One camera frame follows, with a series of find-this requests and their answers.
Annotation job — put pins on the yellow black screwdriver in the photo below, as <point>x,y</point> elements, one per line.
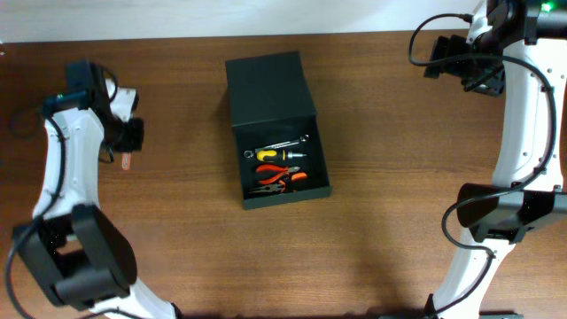
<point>276,155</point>

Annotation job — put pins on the small red cutting pliers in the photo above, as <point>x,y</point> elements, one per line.
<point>279,172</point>

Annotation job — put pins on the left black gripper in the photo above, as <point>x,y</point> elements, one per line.
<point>135,140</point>

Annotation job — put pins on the silver combination wrench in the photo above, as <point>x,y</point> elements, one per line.
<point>302,139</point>

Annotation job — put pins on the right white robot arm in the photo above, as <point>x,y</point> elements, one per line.
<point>517,50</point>

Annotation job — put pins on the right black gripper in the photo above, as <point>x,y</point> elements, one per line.
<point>490,84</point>

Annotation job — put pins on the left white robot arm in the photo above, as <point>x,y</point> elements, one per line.
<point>75,254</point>

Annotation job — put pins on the black box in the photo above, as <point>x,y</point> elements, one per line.
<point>270,103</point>

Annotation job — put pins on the orange black needle-nose pliers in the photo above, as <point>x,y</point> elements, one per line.
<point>277,183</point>

